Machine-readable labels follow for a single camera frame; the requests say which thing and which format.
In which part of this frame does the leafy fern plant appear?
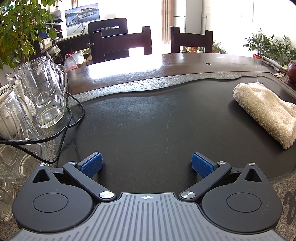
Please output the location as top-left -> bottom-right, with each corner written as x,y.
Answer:
243,29 -> 295,66

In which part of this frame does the clear glass mug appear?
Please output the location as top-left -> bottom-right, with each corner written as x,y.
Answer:
1,86 -> 39,140
15,56 -> 67,128

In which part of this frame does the large potted green tree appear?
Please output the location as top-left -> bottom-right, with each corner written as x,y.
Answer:
1,1 -> 57,69

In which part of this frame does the dark wooden chair left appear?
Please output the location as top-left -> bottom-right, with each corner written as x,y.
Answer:
91,26 -> 152,64

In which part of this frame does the computer monitor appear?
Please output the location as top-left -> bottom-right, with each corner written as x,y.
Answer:
64,4 -> 100,28

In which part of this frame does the dark wooden chair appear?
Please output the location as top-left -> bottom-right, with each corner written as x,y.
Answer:
170,26 -> 213,53
91,26 -> 152,64

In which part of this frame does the cream terry towel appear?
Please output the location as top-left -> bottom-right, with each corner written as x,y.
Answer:
233,82 -> 295,149

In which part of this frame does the black office chair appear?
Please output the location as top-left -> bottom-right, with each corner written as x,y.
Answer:
88,18 -> 128,44

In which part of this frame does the black stone tea tray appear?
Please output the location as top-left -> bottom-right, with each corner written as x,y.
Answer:
58,76 -> 295,194

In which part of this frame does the black cable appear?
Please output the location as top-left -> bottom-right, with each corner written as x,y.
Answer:
0,91 -> 85,165

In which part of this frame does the dark wooden chair right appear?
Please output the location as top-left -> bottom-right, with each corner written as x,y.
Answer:
170,26 -> 213,53

